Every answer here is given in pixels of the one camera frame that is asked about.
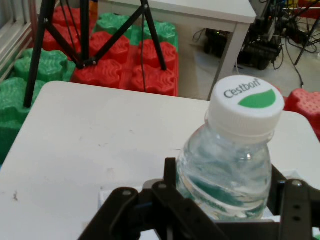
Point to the white cardboard box blue side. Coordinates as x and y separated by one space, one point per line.
103 197

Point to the black tripod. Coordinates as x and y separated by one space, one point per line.
33 75

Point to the clear water bottle green label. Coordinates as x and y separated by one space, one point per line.
225 162

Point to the aluminium window rail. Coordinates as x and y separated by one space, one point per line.
10 30

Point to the white side table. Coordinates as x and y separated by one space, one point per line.
200 10

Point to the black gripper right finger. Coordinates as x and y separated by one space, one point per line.
297 207

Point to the red and green foam mats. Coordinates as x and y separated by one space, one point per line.
47 67

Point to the black electronic box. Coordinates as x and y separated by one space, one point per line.
217 42

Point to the thin black stand rod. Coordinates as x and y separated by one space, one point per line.
308 42

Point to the red foam block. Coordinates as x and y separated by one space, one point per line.
152 82
105 72
56 15
305 105

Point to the black equipment pile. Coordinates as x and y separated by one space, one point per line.
260 52

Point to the green foam block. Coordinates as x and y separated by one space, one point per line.
110 23

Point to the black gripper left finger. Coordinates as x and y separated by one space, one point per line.
150 215

